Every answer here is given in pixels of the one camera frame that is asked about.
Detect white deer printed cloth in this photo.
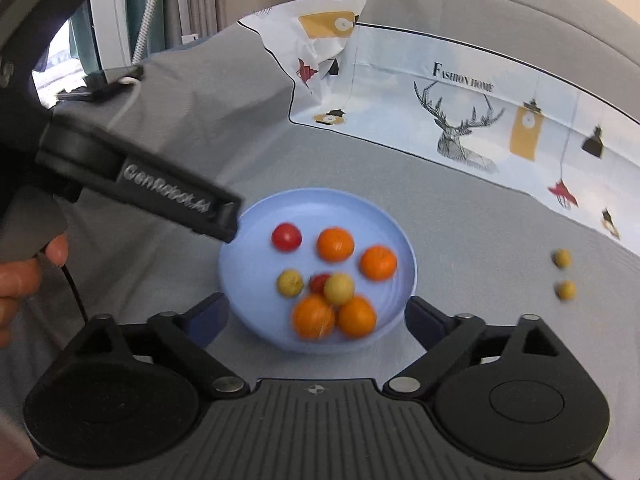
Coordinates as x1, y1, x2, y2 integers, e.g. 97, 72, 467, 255
239, 0, 640, 256

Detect black phone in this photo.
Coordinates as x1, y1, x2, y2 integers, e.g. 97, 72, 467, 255
56, 65, 146, 102

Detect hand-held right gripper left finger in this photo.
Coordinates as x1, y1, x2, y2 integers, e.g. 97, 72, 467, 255
60, 291, 251, 402

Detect grey bed sheet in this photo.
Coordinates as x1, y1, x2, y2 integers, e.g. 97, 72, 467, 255
0, 0, 640, 480

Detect orange tangerine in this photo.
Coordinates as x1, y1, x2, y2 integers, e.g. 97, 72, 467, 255
360, 245, 399, 282
316, 227, 356, 262
337, 296, 377, 338
291, 293, 337, 341

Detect white charging cable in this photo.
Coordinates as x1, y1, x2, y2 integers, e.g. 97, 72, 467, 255
107, 77, 142, 128

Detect person's left hand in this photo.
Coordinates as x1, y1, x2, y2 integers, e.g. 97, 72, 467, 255
0, 232, 69, 348

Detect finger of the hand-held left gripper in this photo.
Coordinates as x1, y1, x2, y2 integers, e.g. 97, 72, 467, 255
80, 132, 244, 244

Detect grey braided pole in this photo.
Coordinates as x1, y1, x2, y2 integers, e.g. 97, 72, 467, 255
131, 0, 169, 65

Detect teal window frame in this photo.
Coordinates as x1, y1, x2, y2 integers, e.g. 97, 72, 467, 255
67, 0, 166, 78

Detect black cable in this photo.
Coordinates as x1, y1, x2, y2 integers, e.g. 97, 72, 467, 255
61, 265, 90, 325

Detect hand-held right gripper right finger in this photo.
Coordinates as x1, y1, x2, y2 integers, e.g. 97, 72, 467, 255
381, 295, 586, 404

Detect light blue plate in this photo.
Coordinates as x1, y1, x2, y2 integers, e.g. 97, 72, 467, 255
218, 188, 417, 353

